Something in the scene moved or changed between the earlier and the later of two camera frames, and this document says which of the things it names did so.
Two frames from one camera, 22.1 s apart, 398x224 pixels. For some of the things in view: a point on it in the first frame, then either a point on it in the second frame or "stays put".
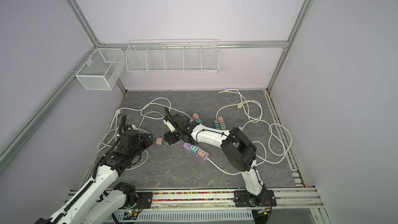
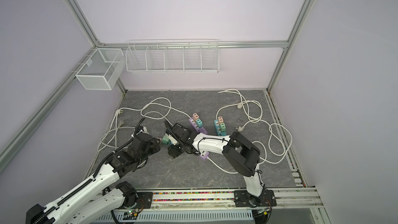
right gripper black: [169, 137] to [172, 151]
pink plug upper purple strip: [195, 116] stays put
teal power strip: [217, 125] stays put
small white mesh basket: [100, 70] stays put
